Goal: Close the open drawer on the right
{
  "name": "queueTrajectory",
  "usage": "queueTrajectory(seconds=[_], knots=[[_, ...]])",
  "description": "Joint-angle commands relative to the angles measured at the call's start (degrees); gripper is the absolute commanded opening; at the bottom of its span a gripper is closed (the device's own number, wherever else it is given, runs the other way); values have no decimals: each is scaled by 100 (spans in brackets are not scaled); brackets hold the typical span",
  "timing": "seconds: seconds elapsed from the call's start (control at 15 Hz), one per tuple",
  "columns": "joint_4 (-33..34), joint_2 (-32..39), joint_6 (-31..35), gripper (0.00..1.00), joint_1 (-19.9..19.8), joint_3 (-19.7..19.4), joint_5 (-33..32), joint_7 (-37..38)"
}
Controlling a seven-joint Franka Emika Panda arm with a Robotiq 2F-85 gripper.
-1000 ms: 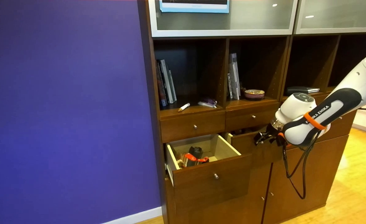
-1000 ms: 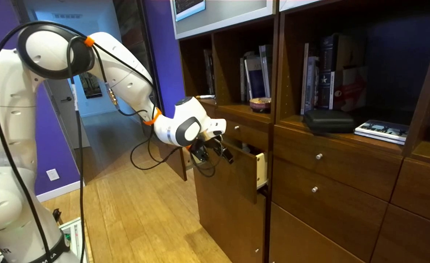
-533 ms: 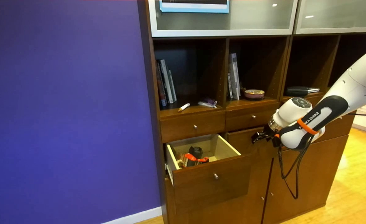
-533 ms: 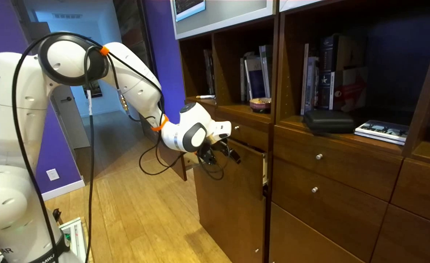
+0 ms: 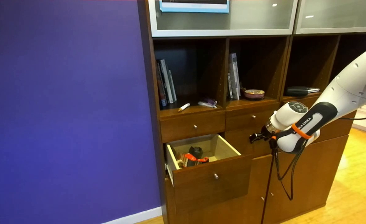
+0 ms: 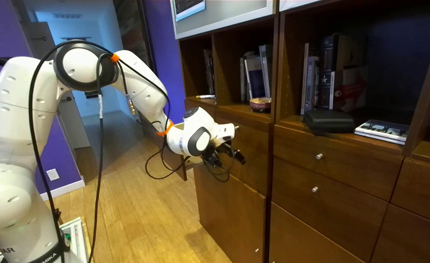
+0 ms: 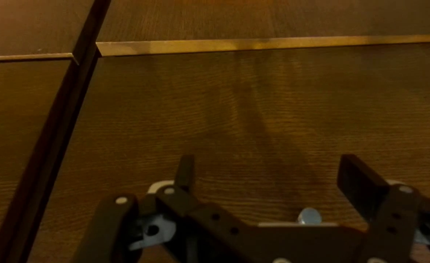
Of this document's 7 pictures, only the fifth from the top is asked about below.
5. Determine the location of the row of books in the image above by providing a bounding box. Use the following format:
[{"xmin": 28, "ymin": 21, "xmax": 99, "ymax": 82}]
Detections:
[
  {"xmin": 156, "ymin": 59, "xmax": 177, "ymax": 107},
  {"xmin": 227, "ymin": 53, "xmax": 241, "ymax": 100}
]

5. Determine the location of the open wooden drawer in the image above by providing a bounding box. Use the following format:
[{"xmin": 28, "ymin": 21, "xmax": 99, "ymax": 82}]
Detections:
[{"xmin": 165, "ymin": 134, "xmax": 252, "ymax": 216}]

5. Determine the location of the closed wooden drawer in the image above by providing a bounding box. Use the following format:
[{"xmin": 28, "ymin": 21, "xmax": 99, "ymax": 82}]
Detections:
[
  {"xmin": 160, "ymin": 110, "xmax": 226, "ymax": 143},
  {"xmin": 225, "ymin": 128, "xmax": 283, "ymax": 158},
  {"xmin": 225, "ymin": 103, "xmax": 280, "ymax": 132}
]

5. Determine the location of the purple and white packet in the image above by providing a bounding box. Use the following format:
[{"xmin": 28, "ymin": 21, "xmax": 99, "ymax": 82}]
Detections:
[{"xmin": 197, "ymin": 98, "xmax": 218, "ymax": 109}]

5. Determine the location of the black pouch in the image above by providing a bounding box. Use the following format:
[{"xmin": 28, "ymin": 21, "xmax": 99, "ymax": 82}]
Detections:
[{"xmin": 284, "ymin": 86, "xmax": 309, "ymax": 97}]

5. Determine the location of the thin dark stand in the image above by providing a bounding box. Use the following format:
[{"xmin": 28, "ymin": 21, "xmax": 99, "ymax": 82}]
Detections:
[{"xmin": 260, "ymin": 139, "xmax": 278, "ymax": 224}]

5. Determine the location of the black cable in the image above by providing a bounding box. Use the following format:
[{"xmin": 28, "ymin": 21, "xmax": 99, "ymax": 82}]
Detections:
[{"xmin": 339, "ymin": 108, "xmax": 366, "ymax": 121}]

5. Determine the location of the small patterned bowl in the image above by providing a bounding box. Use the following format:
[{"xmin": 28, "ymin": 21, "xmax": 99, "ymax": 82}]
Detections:
[{"xmin": 244, "ymin": 89, "xmax": 265, "ymax": 100}]

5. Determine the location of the heap of tools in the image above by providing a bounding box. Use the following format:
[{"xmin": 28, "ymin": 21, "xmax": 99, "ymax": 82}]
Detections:
[{"xmin": 175, "ymin": 146, "xmax": 210, "ymax": 169}]

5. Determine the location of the brown wooden cabinet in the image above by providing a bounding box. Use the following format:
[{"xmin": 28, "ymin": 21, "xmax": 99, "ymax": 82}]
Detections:
[{"xmin": 138, "ymin": 0, "xmax": 366, "ymax": 224}]

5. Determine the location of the frosted glass cabinet door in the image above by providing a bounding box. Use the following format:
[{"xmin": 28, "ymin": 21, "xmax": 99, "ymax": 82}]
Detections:
[
  {"xmin": 294, "ymin": 0, "xmax": 366, "ymax": 34},
  {"xmin": 148, "ymin": 0, "xmax": 299, "ymax": 37}
]

